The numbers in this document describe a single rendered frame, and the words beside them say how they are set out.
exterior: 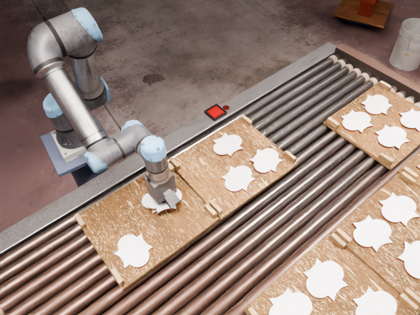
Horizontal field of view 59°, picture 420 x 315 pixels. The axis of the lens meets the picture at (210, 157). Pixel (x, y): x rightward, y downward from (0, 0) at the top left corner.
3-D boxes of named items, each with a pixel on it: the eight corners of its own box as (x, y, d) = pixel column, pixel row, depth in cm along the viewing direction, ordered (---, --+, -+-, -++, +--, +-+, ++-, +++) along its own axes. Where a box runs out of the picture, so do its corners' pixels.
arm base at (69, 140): (52, 135, 167) (42, 120, 159) (81, 119, 172) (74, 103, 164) (67, 154, 159) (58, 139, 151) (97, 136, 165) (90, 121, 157)
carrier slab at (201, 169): (167, 163, 154) (167, 160, 153) (241, 119, 170) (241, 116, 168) (220, 220, 136) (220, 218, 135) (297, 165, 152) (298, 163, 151)
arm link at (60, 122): (48, 119, 159) (34, 96, 148) (76, 105, 164) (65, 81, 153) (59, 135, 153) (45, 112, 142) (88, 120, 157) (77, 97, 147)
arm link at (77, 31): (69, 99, 162) (39, 13, 111) (100, 84, 167) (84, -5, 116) (84, 120, 160) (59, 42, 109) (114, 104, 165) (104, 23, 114)
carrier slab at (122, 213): (75, 219, 138) (74, 216, 136) (165, 163, 154) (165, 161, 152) (123, 291, 120) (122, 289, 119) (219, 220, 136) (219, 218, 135)
